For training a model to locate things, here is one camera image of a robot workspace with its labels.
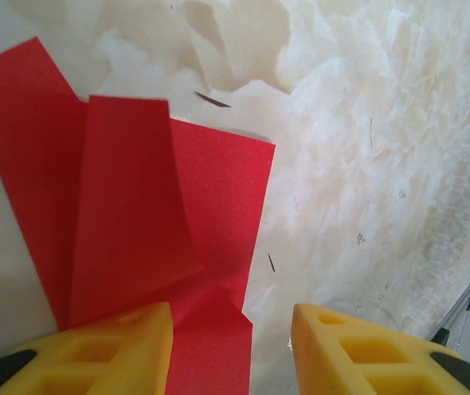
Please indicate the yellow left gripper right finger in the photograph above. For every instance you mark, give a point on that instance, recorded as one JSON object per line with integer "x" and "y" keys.
{"x": 382, "y": 370}

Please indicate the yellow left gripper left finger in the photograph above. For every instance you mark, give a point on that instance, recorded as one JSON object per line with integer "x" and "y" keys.
{"x": 94, "y": 362}

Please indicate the red cloth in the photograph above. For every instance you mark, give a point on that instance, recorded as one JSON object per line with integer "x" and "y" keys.
{"x": 218, "y": 185}

